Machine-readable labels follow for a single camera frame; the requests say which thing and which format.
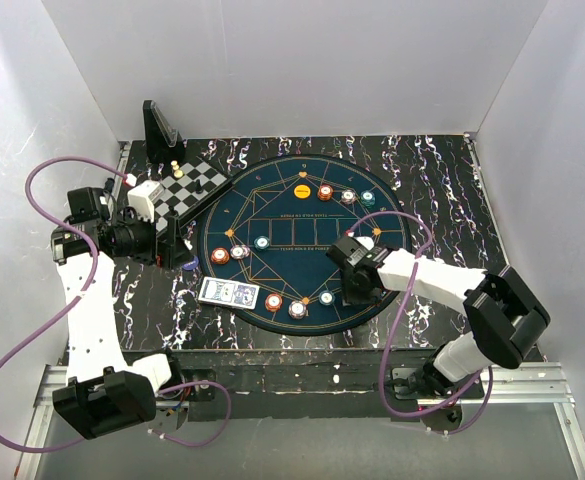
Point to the black card holder stand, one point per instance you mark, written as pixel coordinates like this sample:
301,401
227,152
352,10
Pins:
164,143

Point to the red chip stack bottom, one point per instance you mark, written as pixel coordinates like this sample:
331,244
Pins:
273,302

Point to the blue chip stack top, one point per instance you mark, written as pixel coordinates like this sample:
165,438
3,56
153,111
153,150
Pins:
348,197

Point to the red chip stack top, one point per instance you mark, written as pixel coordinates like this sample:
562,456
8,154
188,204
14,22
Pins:
325,192

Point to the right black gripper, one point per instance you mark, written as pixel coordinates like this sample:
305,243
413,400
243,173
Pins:
349,297

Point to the cream chess pawn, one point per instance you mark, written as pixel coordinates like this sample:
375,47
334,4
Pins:
177,172

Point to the green chip stack bottom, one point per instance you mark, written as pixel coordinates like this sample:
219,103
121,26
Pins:
326,297

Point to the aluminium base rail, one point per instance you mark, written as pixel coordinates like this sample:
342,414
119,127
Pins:
532,383

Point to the round blue poker mat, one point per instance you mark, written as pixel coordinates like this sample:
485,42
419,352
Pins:
295,266

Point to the red chip stack left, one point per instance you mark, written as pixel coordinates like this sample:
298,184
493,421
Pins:
220,256

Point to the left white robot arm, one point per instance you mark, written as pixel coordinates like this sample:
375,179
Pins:
104,393

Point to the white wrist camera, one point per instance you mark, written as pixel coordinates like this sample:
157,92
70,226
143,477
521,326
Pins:
365,241
143,197

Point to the playing card deck box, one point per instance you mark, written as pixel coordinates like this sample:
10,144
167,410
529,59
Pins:
228,293

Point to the orange dealer button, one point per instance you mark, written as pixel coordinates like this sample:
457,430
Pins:
302,191

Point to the red chip stack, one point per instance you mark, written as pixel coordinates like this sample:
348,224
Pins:
220,256
273,302
325,192

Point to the green chip stack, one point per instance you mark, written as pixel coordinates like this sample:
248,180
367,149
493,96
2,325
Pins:
261,243
326,297
367,198

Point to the blue small blind button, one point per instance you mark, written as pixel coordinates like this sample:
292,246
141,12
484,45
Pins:
191,265

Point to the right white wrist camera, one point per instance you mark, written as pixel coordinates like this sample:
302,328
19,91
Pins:
365,241

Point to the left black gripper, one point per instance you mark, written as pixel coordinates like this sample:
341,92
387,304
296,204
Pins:
156,250

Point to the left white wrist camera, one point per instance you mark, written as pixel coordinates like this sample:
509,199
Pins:
143,197

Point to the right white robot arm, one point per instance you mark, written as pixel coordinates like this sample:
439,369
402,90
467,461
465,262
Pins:
506,319

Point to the green chip stack top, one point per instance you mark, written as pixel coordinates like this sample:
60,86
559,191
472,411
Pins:
367,198

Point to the black white chessboard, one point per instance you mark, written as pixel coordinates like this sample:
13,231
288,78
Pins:
179,193

